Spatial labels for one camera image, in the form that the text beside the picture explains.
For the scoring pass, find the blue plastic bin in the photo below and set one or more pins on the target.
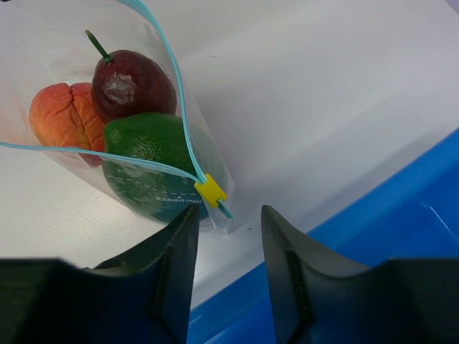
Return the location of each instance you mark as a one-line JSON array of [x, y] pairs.
[[414, 214]]

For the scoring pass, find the dark purple plum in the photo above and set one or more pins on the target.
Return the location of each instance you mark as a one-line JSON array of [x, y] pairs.
[[127, 83]]

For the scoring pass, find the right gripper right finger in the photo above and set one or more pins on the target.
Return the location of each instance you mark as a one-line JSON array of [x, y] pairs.
[[320, 296]]

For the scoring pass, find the pink peach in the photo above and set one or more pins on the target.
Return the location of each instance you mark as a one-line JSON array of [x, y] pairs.
[[63, 115]]

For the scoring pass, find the green lime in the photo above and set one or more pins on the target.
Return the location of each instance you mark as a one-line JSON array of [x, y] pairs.
[[149, 167]]

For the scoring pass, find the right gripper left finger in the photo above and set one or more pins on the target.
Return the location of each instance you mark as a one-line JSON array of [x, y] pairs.
[[140, 296]]

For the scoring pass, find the clear zip top bag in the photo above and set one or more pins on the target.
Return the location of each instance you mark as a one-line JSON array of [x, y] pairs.
[[44, 43]]

